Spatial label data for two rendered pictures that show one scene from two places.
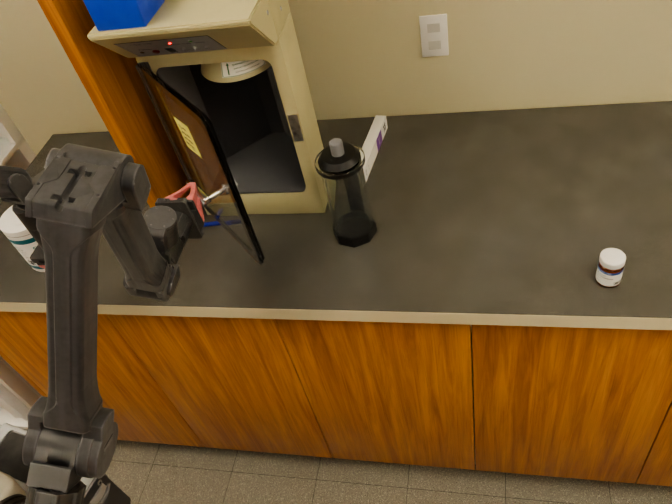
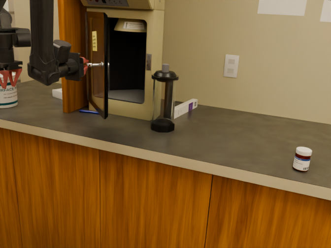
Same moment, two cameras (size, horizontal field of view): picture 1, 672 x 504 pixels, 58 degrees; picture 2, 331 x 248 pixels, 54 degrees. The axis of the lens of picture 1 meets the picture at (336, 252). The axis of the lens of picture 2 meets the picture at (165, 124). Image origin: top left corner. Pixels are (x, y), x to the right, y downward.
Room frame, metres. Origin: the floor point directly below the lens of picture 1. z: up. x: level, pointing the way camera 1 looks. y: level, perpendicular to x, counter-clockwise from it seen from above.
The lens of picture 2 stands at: (-0.25, -0.07, 1.40)
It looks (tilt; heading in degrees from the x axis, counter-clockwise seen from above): 19 degrees down; 0
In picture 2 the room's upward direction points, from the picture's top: 3 degrees clockwise
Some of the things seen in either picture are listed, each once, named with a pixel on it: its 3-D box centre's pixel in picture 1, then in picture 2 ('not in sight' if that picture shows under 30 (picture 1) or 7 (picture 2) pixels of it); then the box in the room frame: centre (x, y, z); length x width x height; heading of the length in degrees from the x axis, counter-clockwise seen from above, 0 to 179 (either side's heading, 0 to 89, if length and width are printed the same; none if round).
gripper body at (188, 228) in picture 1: (175, 227); (68, 67); (0.91, 0.29, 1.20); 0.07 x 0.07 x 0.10; 70
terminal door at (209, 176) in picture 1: (203, 169); (95, 63); (1.09, 0.23, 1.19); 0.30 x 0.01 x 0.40; 26
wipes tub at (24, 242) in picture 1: (40, 234); (1, 89); (1.24, 0.72, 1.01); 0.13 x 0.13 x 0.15
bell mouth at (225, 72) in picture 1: (235, 49); (133, 24); (1.27, 0.10, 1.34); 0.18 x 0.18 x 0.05
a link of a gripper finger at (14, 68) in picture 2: not in sight; (9, 75); (0.99, 0.54, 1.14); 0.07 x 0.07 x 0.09; 70
